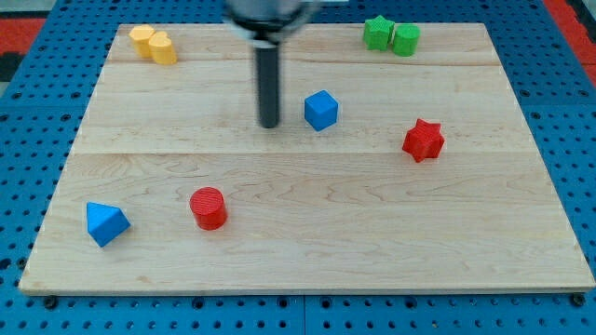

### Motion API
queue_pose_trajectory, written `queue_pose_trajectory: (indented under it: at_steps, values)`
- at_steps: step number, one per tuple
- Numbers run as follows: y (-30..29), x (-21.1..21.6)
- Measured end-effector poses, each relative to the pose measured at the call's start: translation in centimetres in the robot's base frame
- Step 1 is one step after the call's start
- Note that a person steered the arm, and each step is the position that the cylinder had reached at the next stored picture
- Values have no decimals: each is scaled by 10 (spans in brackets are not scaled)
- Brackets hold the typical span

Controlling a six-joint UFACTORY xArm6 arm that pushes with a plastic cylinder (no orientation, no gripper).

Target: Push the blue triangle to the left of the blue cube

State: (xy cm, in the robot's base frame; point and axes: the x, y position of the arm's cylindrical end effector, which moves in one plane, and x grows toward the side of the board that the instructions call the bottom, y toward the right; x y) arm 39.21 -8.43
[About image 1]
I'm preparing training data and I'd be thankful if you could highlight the blue triangle block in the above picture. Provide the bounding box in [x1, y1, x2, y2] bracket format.
[86, 202, 131, 248]

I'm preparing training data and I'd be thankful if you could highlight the blue cube block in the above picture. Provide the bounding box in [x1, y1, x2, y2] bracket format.
[304, 90, 339, 131]

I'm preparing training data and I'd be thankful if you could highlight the red star block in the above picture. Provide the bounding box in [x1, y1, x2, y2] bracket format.
[402, 118, 445, 163]

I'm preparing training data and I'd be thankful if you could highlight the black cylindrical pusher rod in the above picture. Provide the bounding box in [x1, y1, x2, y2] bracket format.
[255, 47, 280, 128]

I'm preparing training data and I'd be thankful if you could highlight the wooden board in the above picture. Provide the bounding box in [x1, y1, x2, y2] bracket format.
[20, 23, 595, 296]

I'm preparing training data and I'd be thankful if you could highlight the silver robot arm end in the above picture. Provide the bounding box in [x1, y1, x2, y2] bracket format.
[223, 0, 319, 48]

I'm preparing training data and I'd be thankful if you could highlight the yellow hexagon block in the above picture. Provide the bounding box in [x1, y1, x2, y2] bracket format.
[129, 24, 156, 58]

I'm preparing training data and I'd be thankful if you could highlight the yellow heart block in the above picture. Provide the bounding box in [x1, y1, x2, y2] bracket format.
[148, 31, 177, 65]

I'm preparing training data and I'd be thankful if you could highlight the green cylinder block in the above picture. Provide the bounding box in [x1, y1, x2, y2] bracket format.
[392, 23, 421, 57]

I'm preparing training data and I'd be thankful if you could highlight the green star block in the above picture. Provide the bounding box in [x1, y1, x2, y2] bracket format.
[363, 15, 395, 51]

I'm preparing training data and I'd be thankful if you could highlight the red cylinder block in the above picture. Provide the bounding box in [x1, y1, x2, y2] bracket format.
[189, 187, 228, 231]

